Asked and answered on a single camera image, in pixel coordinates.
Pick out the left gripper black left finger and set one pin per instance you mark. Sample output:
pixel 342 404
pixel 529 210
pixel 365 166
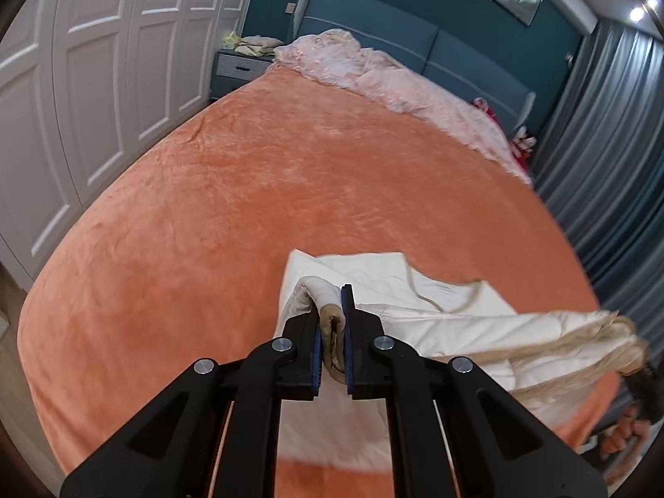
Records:
pixel 213 432

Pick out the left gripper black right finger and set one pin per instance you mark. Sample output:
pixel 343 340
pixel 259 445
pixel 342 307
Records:
pixel 453 430

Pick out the cream quilted blanket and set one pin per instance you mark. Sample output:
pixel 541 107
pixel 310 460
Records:
pixel 562 365

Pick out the person's right hand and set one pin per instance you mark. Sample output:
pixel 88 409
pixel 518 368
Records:
pixel 624 444

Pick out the orange plush bedspread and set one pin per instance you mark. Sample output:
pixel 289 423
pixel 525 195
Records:
pixel 182 256

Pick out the grey pleated curtain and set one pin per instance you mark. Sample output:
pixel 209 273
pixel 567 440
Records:
pixel 599 169

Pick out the red white plush toy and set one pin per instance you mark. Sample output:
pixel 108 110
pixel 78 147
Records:
pixel 520 141

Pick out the grey bedside table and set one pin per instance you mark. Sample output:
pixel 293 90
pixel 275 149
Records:
pixel 232 70

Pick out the blue upholstered headboard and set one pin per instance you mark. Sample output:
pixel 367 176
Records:
pixel 422 47

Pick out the yellow white cloth pile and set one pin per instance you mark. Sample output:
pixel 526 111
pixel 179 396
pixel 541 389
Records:
pixel 251 46

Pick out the pink crumpled duvet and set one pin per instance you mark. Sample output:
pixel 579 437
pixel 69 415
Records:
pixel 336 58

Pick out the white panelled wardrobe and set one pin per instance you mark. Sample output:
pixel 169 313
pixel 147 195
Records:
pixel 87 86

